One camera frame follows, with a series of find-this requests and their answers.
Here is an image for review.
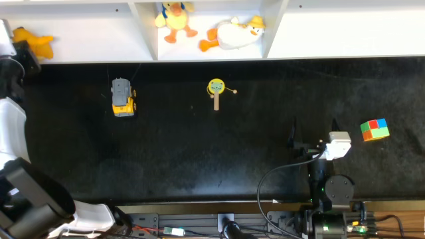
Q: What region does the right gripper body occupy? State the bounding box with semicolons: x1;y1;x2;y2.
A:
292;143;328;159

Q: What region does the many-coloured puzzle cube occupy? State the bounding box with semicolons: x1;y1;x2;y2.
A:
360;118;390;143

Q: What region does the yellow rattle drum toy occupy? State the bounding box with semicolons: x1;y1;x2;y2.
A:
206;78;238;112

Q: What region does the grey and yellow toy truck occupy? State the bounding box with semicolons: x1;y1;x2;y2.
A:
110;78;137;118

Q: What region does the yellow rubber duck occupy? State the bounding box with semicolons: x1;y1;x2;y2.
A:
12;27;54;61

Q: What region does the white plush duck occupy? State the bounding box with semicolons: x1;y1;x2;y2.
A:
199;15;266;53

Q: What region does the yellow plush duck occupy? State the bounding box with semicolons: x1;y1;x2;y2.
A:
155;1;199;44

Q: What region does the white shelf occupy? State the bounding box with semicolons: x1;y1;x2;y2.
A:
0;0;425;66

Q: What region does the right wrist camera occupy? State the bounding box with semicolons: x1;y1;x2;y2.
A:
323;131;352;161

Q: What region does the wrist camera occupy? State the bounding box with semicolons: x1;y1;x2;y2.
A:
0;19;17;58
323;131;352;161

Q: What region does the mounting rail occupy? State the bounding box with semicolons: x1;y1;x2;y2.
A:
127;210;404;239

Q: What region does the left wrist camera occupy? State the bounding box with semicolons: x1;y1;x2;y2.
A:
0;19;17;58

